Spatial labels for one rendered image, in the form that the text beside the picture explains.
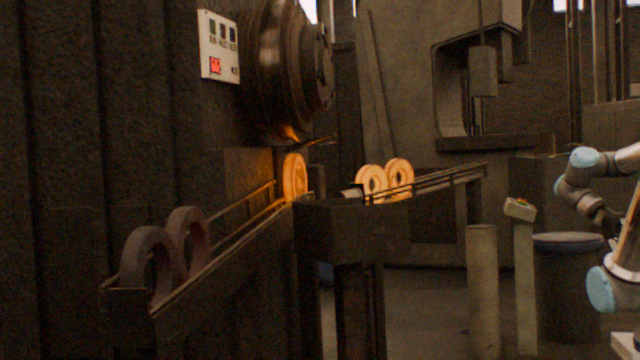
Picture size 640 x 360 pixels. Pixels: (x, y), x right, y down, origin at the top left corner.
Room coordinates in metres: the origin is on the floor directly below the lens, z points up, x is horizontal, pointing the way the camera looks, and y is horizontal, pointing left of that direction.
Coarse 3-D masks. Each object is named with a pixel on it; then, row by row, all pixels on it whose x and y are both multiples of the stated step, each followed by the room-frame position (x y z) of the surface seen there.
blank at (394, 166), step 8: (392, 160) 3.00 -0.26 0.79; (400, 160) 3.00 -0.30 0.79; (392, 168) 2.97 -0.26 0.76; (400, 168) 3.00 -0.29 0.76; (408, 168) 3.03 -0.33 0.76; (392, 176) 2.97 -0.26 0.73; (408, 176) 3.03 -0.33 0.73; (392, 184) 2.97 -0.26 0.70; (400, 184) 3.04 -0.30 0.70; (392, 192) 2.97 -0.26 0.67; (408, 192) 3.03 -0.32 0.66
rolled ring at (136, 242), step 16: (128, 240) 1.35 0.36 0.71; (144, 240) 1.35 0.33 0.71; (160, 240) 1.41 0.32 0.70; (128, 256) 1.32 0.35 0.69; (144, 256) 1.34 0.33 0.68; (160, 256) 1.45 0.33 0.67; (176, 256) 1.48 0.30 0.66; (128, 272) 1.31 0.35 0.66; (160, 272) 1.46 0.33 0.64; (176, 272) 1.47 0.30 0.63; (160, 288) 1.45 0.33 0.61
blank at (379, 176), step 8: (368, 168) 2.88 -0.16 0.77; (376, 168) 2.91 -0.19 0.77; (360, 176) 2.86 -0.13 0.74; (368, 176) 2.88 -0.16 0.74; (376, 176) 2.91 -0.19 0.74; (384, 176) 2.94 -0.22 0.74; (368, 184) 2.87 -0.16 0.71; (376, 184) 2.94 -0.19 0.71; (384, 184) 2.93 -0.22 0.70; (368, 192) 2.87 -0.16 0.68
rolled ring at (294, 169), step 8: (288, 160) 2.40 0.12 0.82; (296, 160) 2.42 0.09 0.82; (288, 168) 2.38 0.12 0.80; (296, 168) 2.50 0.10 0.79; (304, 168) 2.52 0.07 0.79; (288, 176) 2.37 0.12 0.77; (296, 176) 2.52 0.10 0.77; (304, 176) 2.51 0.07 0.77; (288, 184) 2.37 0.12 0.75; (296, 184) 2.52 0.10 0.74; (304, 184) 2.51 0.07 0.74; (288, 192) 2.37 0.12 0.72; (296, 192) 2.51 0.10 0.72; (304, 192) 2.51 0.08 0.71; (288, 200) 2.39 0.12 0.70
